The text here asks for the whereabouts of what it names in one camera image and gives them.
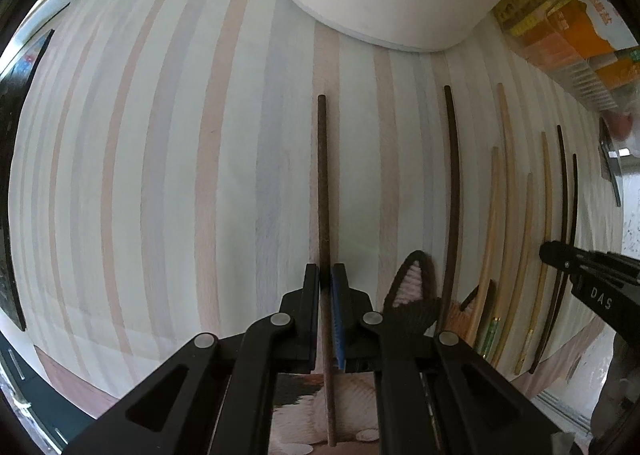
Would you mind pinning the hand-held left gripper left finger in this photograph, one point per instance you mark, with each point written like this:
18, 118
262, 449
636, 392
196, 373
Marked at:
312, 295

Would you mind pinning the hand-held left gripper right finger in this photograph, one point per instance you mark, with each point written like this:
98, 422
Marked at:
338, 305

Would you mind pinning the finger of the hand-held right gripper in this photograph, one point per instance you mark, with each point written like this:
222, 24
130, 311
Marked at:
600, 274
555, 252

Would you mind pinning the thin black chopstick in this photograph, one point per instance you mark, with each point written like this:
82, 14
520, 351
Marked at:
576, 205
566, 200

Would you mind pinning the dark brown textured chopstick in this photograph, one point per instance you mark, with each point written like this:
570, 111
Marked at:
324, 185
455, 185

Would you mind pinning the light wooden chopstick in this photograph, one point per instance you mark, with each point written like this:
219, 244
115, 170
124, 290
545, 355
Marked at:
529, 225
513, 195
549, 205

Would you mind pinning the grey metal tool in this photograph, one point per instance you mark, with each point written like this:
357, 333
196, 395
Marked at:
611, 160

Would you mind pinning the row of yellow orange packets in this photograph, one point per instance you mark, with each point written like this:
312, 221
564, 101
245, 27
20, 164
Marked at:
565, 20

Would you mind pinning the black glass gas stove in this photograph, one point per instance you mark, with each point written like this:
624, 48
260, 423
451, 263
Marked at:
15, 135

